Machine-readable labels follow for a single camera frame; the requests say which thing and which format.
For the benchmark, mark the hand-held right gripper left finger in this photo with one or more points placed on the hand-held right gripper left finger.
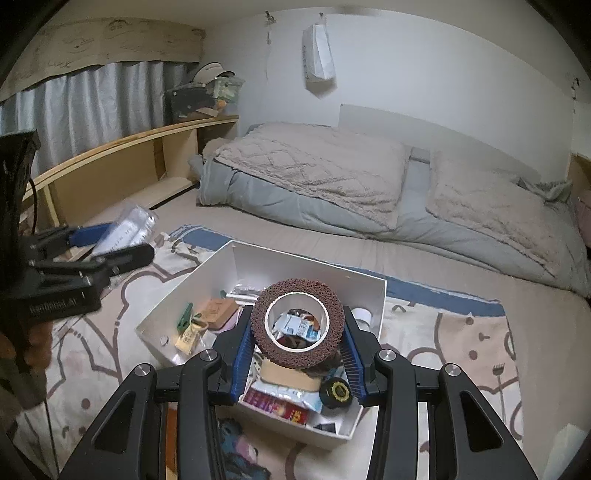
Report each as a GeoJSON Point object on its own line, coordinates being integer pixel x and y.
{"type": "Point", "coordinates": [242, 364]}

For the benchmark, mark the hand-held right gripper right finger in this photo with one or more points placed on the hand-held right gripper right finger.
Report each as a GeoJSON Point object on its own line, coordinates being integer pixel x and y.
{"type": "Point", "coordinates": [353, 364]}

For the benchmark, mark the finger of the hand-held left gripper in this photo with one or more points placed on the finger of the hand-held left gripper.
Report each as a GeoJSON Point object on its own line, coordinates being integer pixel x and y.
{"type": "Point", "coordinates": [90, 234]}
{"type": "Point", "coordinates": [134, 257]}

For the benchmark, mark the clear plastic case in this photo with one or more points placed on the clear plastic case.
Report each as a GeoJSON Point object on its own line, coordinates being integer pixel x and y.
{"type": "Point", "coordinates": [131, 226]}

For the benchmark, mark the brown tape roll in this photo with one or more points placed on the brown tape roll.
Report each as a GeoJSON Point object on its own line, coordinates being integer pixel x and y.
{"type": "Point", "coordinates": [295, 355]}

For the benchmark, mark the green clothespin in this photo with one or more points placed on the green clothespin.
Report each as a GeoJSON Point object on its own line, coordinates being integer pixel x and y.
{"type": "Point", "coordinates": [184, 316]}

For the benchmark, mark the white storage box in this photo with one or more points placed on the white storage box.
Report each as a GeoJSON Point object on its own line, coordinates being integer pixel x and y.
{"type": "Point", "coordinates": [277, 265]}

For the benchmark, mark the person's left hand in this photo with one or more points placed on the person's left hand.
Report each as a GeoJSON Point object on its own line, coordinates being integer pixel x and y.
{"type": "Point", "coordinates": [39, 341]}

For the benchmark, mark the black round tin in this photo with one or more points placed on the black round tin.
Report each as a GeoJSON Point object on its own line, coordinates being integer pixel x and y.
{"type": "Point", "coordinates": [335, 392]}

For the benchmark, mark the small white bottle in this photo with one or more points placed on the small white bottle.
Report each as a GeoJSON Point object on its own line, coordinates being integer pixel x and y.
{"type": "Point", "coordinates": [363, 317]}

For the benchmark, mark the beige block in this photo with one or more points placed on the beige block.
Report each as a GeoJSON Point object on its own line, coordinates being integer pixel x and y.
{"type": "Point", "coordinates": [291, 379]}

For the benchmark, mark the red printed packet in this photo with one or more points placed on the red printed packet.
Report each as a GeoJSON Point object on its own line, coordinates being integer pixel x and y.
{"type": "Point", "coordinates": [274, 406]}

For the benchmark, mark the yellow paper tag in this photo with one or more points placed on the yellow paper tag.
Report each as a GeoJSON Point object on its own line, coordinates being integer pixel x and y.
{"type": "Point", "coordinates": [189, 339]}

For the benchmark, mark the small printed packet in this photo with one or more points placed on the small printed packet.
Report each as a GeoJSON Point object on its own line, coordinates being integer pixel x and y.
{"type": "Point", "coordinates": [295, 327]}

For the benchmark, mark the light wooden shelf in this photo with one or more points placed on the light wooden shelf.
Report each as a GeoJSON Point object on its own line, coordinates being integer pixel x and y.
{"type": "Point", "coordinates": [115, 161]}

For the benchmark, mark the printed blanket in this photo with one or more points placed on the printed blanket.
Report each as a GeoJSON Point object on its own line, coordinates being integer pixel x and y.
{"type": "Point", "coordinates": [452, 350]}

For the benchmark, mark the grey curtain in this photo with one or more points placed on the grey curtain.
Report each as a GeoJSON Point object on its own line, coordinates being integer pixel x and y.
{"type": "Point", "coordinates": [92, 106]}

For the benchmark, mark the black bag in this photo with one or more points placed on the black bag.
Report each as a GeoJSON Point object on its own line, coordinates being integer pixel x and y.
{"type": "Point", "coordinates": [187, 104]}

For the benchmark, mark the grey duvet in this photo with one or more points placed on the grey duvet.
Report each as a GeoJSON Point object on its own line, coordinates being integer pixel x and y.
{"type": "Point", "coordinates": [323, 203]}

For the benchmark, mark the beige printed curtain valance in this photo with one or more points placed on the beige printed curtain valance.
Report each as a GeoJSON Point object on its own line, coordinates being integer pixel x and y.
{"type": "Point", "coordinates": [92, 44]}

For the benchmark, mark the green pouch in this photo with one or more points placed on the green pouch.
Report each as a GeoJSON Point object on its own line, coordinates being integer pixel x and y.
{"type": "Point", "coordinates": [228, 90]}

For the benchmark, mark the beige quilted blanket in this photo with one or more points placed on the beige quilted blanket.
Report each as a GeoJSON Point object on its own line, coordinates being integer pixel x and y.
{"type": "Point", "coordinates": [314, 170]}
{"type": "Point", "coordinates": [489, 203]}

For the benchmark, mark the white cap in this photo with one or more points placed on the white cap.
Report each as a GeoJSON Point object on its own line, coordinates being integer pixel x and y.
{"type": "Point", "coordinates": [210, 71]}

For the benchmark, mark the white board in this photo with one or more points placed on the white board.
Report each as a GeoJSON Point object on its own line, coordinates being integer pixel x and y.
{"type": "Point", "coordinates": [575, 452]}

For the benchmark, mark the white paper bag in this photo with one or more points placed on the white paper bag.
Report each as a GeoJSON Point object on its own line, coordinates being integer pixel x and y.
{"type": "Point", "coordinates": [317, 55]}

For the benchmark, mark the pink bag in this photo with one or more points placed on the pink bag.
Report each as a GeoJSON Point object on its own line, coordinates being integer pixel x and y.
{"type": "Point", "coordinates": [584, 207]}

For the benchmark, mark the light wooden cabinet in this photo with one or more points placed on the light wooden cabinet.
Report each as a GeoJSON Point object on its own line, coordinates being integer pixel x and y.
{"type": "Point", "coordinates": [581, 170]}

